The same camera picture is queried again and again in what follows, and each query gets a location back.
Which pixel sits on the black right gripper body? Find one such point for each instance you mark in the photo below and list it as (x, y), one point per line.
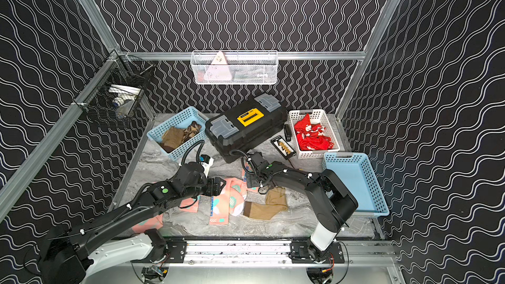
(257, 175)

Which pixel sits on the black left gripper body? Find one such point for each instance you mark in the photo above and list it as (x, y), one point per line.
(215, 186)

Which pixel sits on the pink patterned sock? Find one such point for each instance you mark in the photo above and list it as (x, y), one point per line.
(247, 176)

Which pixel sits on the pink dotted sock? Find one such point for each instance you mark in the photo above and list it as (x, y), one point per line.
(230, 202)

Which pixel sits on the red santa sock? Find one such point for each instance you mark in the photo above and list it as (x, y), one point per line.
(304, 126)

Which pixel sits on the tan argyle sock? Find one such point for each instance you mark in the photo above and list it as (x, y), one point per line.
(191, 131)

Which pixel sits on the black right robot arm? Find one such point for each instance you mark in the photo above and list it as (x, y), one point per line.
(331, 201)

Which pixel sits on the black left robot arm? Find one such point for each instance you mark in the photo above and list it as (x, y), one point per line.
(64, 252)

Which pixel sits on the white perforated plastic basket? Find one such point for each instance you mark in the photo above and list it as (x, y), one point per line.
(316, 116)

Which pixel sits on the right light blue basket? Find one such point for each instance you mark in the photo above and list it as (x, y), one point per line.
(356, 172)

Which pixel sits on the black board yellow connectors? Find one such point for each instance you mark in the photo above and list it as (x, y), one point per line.
(283, 147)

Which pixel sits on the tan plain sock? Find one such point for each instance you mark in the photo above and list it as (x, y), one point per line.
(275, 203)

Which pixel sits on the black stapler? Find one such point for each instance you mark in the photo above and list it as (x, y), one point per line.
(288, 133)

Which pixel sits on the pink sock left edge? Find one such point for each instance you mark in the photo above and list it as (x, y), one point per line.
(154, 223)

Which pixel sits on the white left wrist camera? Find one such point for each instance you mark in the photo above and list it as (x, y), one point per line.
(206, 161)

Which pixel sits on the black toolbox yellow handle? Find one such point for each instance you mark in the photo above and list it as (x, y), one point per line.
(246, 126)

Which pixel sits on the clear wall-mounted basket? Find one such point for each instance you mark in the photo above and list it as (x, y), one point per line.
(235, 67)

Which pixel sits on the black wire wall basket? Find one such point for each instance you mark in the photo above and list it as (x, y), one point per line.
(116, 101)

